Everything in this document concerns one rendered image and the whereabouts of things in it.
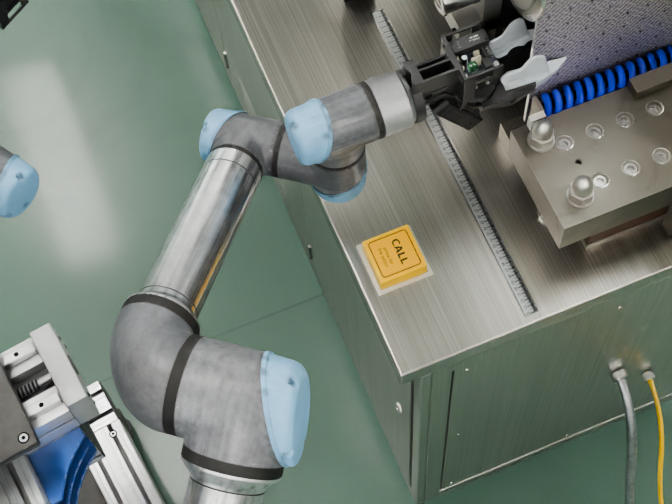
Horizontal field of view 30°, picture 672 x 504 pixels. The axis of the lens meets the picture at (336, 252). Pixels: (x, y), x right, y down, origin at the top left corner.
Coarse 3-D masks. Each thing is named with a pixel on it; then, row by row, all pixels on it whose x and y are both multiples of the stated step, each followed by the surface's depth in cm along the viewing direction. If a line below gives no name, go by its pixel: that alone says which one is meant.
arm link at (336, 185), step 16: (288, 144) 163; (288, 160) 163; (288, 176) 164; (304, 176) 164; (320, 176) 162; (336, 176) 161; (352, 176) 162; (320, 192) 167; (336, 192) 165; (352, 192) 166
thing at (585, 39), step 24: (576, 0) 153; (600, 0) 155; (624, 0) 157; (648, 0) 159; (552, 24) 155; (576, 24) 158; (600, 24) 160; (624, 24) 162; (648, 24) 165; (552, 48) 161; (576, 48) 163; (600, 48) 166; (624, 48) 168
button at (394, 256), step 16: (368, 240) 174; (384, 240) 174; (400, 240) 173; (368, 256) 173; (384, 256) 172; (400, 256) 172; (416, 256) 172; (384, 272) 172; (400, 272) 171; (416, 272) 172; (384, 288) 173
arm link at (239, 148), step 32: (224, 128) 164; (256, 128) 164; (224, 160) 160; (256, 160) 162; (192, 192) 157; (224, 192) 156; (192, 224) 152; (224, 224) 154; (160, 256) 150; (192, 256) 149; (224, 256) 154; (160, 288) 146; (192, 288) 147; (128, 320) 142; (160, 320) 141; (192, 320) 144; (128, 352) 139; (160, 352) 137; (128, 384) 138; (160, 384) 136; (160, 416) 137
